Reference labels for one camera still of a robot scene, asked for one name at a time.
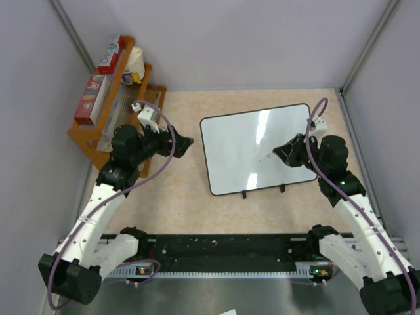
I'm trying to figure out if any lower red foil box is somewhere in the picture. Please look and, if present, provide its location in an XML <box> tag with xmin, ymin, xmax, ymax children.
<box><xmin>73</xmin><ymin>74</ymin><xmax>109</xmax><ymax>125</ymax></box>

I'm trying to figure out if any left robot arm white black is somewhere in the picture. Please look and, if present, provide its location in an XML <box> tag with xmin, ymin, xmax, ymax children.
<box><xmin>38</xmin><ymin>125</ymin><xmax>194</xmax><ymax>310</ymax></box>

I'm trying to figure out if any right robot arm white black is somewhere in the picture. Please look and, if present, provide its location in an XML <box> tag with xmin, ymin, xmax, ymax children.
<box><xmin>272</xmin><ymin>134</ymin><xmax>419</xmax><ymax>314</ymax></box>

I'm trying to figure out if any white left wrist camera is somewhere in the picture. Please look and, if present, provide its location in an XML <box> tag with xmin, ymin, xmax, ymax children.
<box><xmin>131</xmin><ymin>102</ymin><xmax>160</xmax><ymax>133</ymax></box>

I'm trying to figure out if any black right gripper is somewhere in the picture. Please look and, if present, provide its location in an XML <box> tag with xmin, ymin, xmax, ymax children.
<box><xmin>274</xmin><ymin>133</ymin><xmax>328</xmax><ymax>176</ymax></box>

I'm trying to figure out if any white paper sheet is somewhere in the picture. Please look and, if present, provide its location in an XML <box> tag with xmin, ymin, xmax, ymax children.
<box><xmin>220</xmin><ymin>309</ymin><xmax>237</xmax><ymax>315</ymax></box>

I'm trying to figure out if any orange wooden shelf rack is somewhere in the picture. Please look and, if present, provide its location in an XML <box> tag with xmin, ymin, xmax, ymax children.
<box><xmin>68</xmin><ymin>35</ymin><xmax>167</xmax><ymax>169</ymax></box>

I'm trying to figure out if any white whiteboard black frame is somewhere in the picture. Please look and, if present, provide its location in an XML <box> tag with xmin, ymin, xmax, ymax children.
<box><xmin>199</xmin><ymin>103</ymin><xmax>316</xmax><ymax>196</ymax></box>

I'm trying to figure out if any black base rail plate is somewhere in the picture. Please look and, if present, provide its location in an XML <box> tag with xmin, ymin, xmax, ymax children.
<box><xmin>127</xmin><ymin>234</ymin><xmax>327</xmax><ymax>273</ymax></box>

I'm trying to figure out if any grey slotted cable duct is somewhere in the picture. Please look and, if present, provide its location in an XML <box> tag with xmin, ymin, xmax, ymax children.
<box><xmin>104</xmin><ymin>261</ymin><xmax>332</xmax><ymax>280</ymax></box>

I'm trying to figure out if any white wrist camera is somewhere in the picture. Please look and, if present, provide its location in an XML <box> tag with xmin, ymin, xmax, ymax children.
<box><xmin>309</xmin><ymin>115</ymin><xmax>328</xmax><ymax>138</ymax></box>
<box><xmin>131</xmin><ymin>102</ymin><xmax>160</xmax><ymax>133</ymax></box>

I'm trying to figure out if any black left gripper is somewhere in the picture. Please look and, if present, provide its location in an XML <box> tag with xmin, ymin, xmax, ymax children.
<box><xmin>131</xmin><ymin>121</ymin><xmax>193</xmax><ymax>166</ymax></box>

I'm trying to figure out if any upper red white box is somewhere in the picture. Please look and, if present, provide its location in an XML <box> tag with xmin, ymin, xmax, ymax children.
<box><xmin>97</xmin><ymin>35</ymin><xmax>125</xmax><ymax>75</ymax></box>

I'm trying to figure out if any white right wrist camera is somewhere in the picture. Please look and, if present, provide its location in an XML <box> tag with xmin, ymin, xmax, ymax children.
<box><xmin>309</xmin><ymin>115</ymin><xmax>328</xmax><ymax>138</ymax></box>

